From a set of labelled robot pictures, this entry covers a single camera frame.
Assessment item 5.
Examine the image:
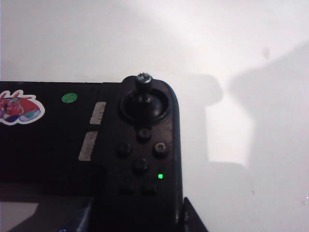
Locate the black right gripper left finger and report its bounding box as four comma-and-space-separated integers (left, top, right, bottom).
72, 196, 95, 232

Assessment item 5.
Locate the black remote control with joysticks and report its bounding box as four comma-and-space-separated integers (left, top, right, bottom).
0, 72, 181, 232

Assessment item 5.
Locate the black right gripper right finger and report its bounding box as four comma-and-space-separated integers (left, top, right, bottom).
183, 197, 210, 232

